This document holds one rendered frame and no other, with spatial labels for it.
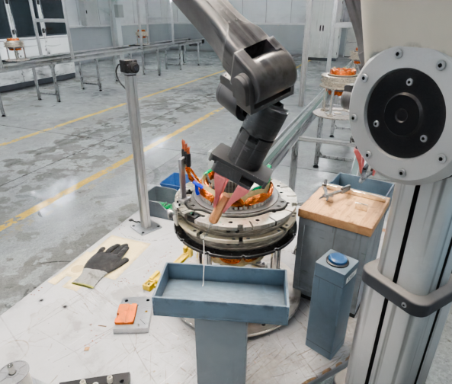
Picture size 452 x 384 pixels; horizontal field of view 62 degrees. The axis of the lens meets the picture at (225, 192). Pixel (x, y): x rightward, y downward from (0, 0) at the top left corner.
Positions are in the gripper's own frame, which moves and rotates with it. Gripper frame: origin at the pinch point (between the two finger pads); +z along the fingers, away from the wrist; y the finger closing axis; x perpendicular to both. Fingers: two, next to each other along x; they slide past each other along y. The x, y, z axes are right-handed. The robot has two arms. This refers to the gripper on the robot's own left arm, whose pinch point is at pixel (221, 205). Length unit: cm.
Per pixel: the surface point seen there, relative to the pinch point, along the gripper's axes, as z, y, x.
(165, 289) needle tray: 23.1, 2.3, 0.4
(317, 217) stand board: 7.6, -21.9, -32.3
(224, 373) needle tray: 32.6, -16.4, 3.1
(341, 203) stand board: 3.8, -26.8, -39.6
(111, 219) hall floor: 163, 85, -185
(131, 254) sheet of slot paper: 56, 22, -41
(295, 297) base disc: 32, -29, -31
